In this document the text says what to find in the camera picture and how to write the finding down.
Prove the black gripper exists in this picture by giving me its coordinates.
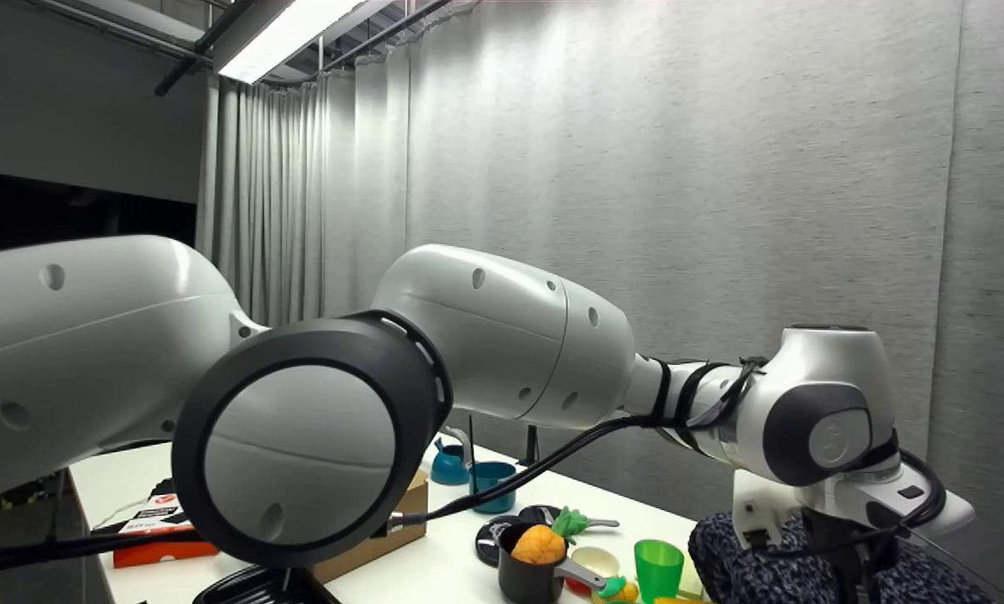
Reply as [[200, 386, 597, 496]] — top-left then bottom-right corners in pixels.
[[801, 508, 904, 604]]

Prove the yellow corn toy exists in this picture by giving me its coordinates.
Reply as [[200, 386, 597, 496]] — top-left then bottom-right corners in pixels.
[[605, 573, 645, 604]]

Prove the green leafy vegetable toy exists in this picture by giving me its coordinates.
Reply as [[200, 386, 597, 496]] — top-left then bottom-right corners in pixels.
[[552, 508, 594, 540]]

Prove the dark blue knitted cloth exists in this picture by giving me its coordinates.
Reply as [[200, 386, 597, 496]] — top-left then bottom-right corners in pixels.
[[690, 510, 996, 604]]

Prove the green plastic cup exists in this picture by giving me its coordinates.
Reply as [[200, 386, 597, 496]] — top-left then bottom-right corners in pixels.
[[632, 537, 690, 604]]

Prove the orange fuzzy ball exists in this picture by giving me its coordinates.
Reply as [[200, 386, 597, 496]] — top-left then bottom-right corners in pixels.
[[507, 522, 572, 572]]

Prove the black cooking pot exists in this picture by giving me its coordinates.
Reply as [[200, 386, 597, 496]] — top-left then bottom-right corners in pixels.
[[494, 518, 572, 604]]

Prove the black frying pan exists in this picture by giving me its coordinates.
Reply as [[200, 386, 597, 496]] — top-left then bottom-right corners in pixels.
[[473, 505, 572, 572]]

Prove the small teal container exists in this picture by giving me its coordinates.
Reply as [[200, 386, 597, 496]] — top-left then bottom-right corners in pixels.
[[426, 439, 473, 489]]

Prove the brown cardboard box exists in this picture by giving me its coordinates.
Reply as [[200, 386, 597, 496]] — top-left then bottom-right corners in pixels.
[[313, 472, 433, 586]]

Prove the red and black box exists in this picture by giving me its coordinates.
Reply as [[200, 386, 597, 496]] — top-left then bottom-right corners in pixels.
[[112, 492, 220, 572]]

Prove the ceiling light strip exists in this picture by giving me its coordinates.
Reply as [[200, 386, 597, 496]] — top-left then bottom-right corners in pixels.
[[216, 0, 373, 87]]

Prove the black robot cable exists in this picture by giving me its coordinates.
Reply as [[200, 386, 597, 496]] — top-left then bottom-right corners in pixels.
[[0, 357, 776, 580]]

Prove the teal pot with handles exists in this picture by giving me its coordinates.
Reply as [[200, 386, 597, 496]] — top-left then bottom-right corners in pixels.
[[470, 461, 521, 521]]

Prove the black wall monitor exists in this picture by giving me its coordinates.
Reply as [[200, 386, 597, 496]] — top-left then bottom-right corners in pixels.
[[0, 167, 203, 256]]

